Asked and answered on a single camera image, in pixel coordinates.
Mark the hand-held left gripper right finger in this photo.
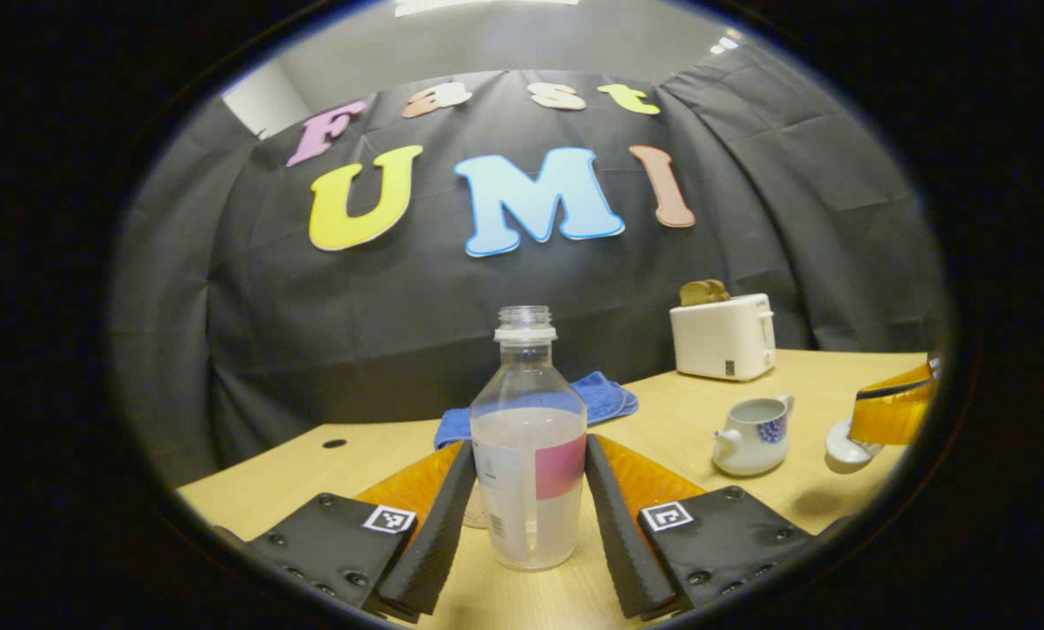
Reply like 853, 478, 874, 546
585, 433, 851, 620

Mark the white teacup lid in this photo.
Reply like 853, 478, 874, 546
825, 418, 884, 474

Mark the brown bread slice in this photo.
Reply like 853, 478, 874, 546
680, 279, 731, 307

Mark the white toaster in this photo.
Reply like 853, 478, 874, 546
669, 293, 777, 382

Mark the black backdrop cloth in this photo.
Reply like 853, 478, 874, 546
110, 39, 947, 487

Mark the clear plastic water bottle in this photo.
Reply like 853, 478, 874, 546
470, 305, 589, 571

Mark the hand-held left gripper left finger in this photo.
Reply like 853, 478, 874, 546
215, 440, 479, 624

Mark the white blue-patterned teacup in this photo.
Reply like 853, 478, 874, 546
712, 394, 795, 478

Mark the blue towel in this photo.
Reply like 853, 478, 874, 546
434, 371, 639, 451

